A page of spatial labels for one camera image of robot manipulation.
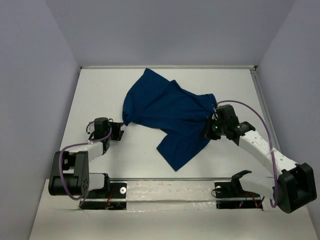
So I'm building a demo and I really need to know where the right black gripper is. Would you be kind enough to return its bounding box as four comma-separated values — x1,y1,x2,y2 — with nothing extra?
197,115,227,141

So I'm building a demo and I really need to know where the blue t shirt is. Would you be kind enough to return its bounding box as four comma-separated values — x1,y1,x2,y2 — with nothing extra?
122,68,217,171

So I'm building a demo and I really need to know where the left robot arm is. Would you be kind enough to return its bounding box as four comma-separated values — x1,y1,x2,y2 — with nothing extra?
48,117,124,201

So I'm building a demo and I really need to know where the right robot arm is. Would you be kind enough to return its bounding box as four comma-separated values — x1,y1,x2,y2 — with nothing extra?
203,104,317,214

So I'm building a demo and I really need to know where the aluminium rail front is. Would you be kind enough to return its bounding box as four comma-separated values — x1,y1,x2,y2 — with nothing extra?
47,176,283,181

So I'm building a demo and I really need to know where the aluminium rail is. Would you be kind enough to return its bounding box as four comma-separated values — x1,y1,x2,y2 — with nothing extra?
47,176,283,181
80,65,256,71

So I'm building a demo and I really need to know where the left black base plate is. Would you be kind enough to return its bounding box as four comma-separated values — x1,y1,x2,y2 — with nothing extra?
79,181,127,211

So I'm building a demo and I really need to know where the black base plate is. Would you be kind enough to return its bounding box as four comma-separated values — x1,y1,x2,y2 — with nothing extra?
79,181,127,211
210,181,263,210

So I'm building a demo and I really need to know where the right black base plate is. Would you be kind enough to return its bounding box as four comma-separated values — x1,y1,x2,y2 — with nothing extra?
210,181,263,210

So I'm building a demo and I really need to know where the aluminium rail back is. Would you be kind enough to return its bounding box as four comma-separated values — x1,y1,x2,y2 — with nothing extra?
80,65,256,71

